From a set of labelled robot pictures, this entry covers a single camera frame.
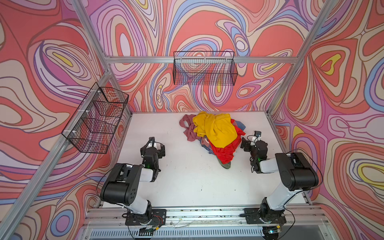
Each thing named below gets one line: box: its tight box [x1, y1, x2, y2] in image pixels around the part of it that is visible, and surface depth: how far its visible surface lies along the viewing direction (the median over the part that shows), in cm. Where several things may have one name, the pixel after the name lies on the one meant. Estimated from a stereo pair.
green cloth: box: [216, 155, 231, 169], surface depth 91 cm
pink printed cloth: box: [200, 135, 212, 151], surface depth 96 cm
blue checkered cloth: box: [234, 120, 246, 131], surface depth 103 cm
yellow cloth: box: [192, 111, 238, 148], surface depth 92 cm
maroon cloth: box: [179, 114, 198, 142], surface depth 106 cm
